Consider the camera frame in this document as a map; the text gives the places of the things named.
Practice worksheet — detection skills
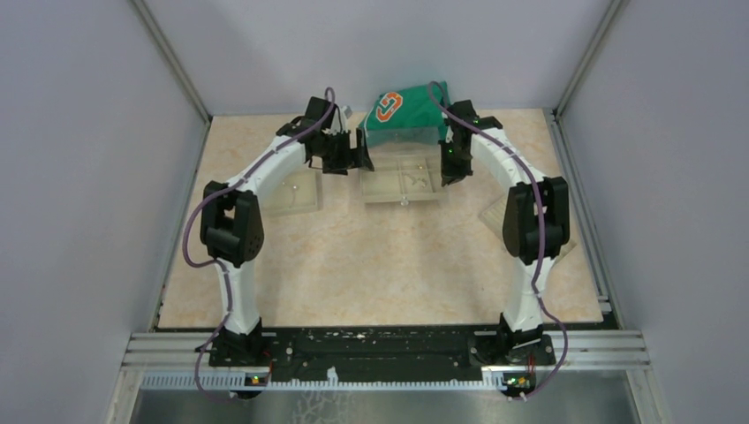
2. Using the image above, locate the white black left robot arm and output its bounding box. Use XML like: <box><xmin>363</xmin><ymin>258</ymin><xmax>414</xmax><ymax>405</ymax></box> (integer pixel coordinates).
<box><xmin>186</xmin><ymin>89</ymin><xmax>375</xmax><ymax>366</ymax></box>

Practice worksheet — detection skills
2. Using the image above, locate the silver crystal bar earring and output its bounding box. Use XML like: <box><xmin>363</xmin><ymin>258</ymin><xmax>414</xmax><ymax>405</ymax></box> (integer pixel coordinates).
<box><xmin>408</xmin><ymin>175</ymin><xmax>427</xmax><ymax>189</ymax></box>

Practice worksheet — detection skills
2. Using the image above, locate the aluminium frame rail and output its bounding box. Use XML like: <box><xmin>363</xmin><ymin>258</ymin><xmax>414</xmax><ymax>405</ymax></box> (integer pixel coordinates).
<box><xmin>106</xmin><ymin>326</ymin><xmax>671</xmax><ymax>423</ymax></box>

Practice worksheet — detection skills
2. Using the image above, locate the beige compartment jewelry tray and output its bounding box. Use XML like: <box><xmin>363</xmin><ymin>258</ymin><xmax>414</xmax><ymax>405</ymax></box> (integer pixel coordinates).
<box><xmin>359</xmin><ymin>155</ymin><xmax>447</xmax><ymax>204</ymax></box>

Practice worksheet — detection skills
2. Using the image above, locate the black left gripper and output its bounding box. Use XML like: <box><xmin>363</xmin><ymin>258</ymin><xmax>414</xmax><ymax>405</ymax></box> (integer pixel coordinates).
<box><xmin>319</xmin><ymin>126</ymin><xmax>373</xmax><ymax>176</ymax></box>

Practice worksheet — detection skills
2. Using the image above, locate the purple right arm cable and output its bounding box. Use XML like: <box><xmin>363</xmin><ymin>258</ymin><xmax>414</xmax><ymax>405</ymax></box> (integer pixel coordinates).
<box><xmin>427</xmin><ymin>80</ymin><xmax>570</xmax><ymax>402</ymax></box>

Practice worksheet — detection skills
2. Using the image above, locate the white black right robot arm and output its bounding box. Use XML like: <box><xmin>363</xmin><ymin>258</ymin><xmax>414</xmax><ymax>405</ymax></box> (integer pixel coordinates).
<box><xmin>439</xmin><ymin>100</ymin><xmax>571</xmax><ymax>364</ymax></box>

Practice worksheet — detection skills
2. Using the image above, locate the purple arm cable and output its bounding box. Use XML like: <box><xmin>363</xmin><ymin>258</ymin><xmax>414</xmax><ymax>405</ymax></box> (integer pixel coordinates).
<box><xmin>427</xmin><ymin>80</ymin><xmax>570</xmax><ymax>402</ymax></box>
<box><xmin>181</xmin><ymin>87</ymin><xmax>337</xmax><ymax>405</ymax></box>

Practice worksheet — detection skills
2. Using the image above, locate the clear acrylic box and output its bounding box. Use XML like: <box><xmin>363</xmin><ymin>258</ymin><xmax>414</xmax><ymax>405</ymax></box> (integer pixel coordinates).
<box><xmin>360</xmin><ymin>126</ymin><xmax>446</xmax><ymax>171</ymax></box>

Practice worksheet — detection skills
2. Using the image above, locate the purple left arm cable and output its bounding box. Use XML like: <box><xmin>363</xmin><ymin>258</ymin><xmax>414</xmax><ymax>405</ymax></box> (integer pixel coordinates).
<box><xmin>181</xmin><ymin>87</ymin><xmax>337</xmax><ymax>405</ymax></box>

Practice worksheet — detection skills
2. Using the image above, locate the green cloth orange logo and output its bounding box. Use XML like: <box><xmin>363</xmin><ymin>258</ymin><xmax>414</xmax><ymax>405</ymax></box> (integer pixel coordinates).
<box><xmin>358</xmin><ymin>81</ymin><xmax>450</xmax><ymax>147</ymax></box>

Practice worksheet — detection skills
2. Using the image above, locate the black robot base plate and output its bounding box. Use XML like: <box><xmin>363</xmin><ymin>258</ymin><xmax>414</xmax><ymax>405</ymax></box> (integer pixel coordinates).
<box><xmin>207</xmin><ymin>323</ymin><xmax>556</xmax><ymax>383</ymax></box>

